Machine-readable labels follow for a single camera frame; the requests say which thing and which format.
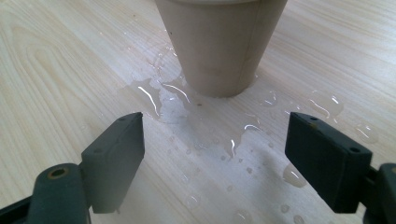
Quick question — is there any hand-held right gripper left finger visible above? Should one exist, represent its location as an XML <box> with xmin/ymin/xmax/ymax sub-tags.
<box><xmin>81</xmin><ymin>112</ymin><xmax>146</xmax><ymax>215</ymax></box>

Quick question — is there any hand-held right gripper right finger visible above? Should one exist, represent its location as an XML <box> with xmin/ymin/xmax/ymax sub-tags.
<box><xmin>284</xmin><ymin>111</ymin><xmax>374</xmax><ymax>215</ymax></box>

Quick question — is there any brown paper cup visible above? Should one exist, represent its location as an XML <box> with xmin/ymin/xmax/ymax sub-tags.
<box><xmin>154</xmin><ymin>0</ymin><xmax>289</xmax><ymax>99</ymax></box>

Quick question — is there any spilled water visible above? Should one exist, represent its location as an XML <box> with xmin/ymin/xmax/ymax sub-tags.
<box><xmin>118</xmin><ymin>27</ymin><xmax>379</xmax><ymax>224</ymax></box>

